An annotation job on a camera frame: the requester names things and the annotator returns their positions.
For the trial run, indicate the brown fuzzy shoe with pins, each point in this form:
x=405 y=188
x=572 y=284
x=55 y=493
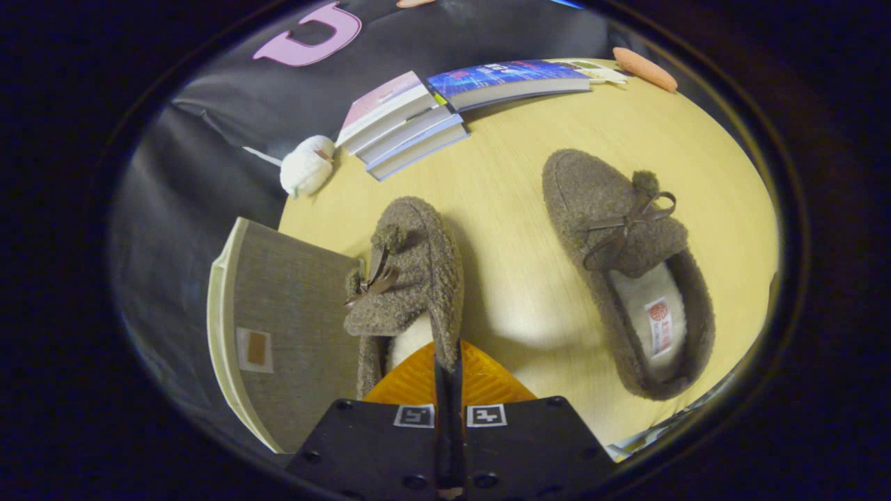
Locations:
x=598 y=216
x=424 y=278

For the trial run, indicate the dark blue cover book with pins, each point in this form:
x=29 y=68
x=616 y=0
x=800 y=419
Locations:
x=501 y=78

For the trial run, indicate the white plush toy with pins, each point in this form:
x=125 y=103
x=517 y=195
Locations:
x=306 y=168

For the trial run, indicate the white green booklet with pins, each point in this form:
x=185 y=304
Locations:
x=598 y=71

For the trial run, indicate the pale blue cover book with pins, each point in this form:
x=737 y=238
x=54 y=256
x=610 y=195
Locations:
x=424 y=149

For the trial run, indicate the white blue paper stack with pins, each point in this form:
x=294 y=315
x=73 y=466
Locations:
x=661 y=426

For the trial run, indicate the pink cover book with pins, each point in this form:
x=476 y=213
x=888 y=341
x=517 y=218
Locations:
x=386 y=104

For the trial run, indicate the white cover book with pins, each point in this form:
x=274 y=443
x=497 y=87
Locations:
x=411 y=132

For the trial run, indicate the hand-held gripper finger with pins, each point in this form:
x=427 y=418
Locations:
x=441 y=390
x=457 y=390

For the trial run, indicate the grey fabric storage box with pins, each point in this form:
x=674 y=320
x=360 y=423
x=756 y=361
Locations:
x=299 y=327

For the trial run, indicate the orange plush carrot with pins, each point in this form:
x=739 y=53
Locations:
x=644 y=68

